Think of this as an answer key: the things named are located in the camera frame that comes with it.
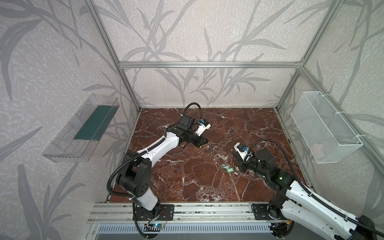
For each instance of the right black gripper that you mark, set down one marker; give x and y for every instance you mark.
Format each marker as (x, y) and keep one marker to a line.
(241, 163)

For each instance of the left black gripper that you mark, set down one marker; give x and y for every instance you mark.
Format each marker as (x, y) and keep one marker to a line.
(197, 139)

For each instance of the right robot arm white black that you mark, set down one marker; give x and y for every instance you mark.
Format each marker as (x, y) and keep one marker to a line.
(296, 202)

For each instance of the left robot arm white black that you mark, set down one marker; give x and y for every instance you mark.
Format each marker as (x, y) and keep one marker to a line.
(133, 178)

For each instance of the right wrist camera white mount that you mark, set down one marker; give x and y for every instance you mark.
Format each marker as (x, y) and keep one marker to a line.
(242, 152)

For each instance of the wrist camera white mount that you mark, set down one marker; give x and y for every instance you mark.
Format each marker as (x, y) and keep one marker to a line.
(203, 125)
(242, 152)

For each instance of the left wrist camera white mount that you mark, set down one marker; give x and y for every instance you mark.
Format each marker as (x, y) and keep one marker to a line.
(203, 125)

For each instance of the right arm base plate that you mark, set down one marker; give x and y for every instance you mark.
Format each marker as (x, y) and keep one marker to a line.
(263, 212)

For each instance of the aluminium frame crossbar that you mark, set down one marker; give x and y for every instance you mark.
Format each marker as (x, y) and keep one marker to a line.
(235, 65)

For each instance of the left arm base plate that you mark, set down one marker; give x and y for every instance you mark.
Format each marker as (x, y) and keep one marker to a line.
(161, 212)

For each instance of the white wire mesh basket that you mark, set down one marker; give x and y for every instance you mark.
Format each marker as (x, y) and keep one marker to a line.
(327, 134)

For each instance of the aluminium front rail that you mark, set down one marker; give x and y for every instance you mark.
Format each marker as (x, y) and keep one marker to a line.
(208, 212)

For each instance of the clear plastic wall bin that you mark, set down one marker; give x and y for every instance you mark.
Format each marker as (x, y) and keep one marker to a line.
(79, 138)

